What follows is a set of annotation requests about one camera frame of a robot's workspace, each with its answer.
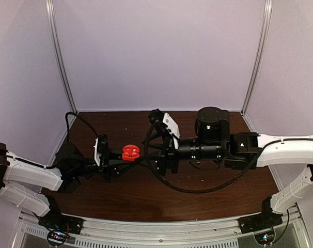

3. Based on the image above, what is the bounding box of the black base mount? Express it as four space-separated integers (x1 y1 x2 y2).
238 196 283 234
38 195 83 235

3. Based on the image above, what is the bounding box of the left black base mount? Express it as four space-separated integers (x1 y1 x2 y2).
38 195 83 235

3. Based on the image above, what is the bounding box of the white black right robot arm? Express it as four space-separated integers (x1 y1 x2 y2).
143 106 313 228

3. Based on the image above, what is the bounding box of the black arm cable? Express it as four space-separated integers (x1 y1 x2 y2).
143 123 313 194
29 111 100 170

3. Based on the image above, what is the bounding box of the aluminium front rail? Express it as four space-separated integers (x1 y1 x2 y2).
14 204 312 248

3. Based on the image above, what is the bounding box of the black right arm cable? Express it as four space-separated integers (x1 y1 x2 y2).
143 123 313 194

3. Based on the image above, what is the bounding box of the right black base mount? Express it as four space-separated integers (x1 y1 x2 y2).
238 196 283 234

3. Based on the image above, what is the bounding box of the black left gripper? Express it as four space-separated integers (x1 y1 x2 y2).
72 146 137 183

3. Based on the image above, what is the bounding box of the left aluminium frame post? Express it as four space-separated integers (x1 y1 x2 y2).
45 0 77 113

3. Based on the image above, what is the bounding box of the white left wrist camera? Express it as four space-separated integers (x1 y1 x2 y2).
93 137 100 167

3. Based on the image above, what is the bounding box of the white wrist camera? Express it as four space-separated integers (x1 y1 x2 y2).
148 108 180 149
93 137 100 167

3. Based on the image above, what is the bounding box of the aluminium frame post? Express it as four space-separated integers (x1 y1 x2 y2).
45 0 77 113
241 0 273 116

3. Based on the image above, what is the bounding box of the red round earbud charging case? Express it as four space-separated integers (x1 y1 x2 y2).
122 144 140 162

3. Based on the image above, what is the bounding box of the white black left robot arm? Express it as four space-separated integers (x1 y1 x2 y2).
0 135 143 229

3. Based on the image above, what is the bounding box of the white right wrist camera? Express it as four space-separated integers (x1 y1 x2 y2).
148 108 180 149

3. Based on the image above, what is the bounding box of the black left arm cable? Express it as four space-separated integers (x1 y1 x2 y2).
29 111 100 170

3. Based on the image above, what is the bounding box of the right aluminium frame post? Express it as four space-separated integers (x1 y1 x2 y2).
241 0 273 116

